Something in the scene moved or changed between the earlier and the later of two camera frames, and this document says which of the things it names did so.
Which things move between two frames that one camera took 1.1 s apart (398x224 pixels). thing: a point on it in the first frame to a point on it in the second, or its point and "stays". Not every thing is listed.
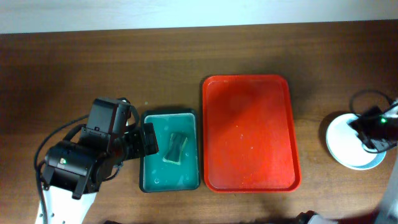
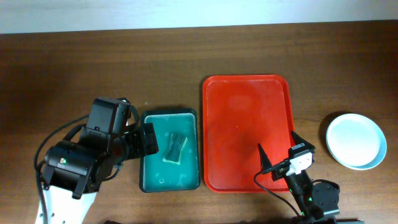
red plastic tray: x=249 y=144 stays
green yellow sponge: x=173 y=152 stays
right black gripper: x=366 y=130 to x=265 y=162
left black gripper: x=148 y=138 stays
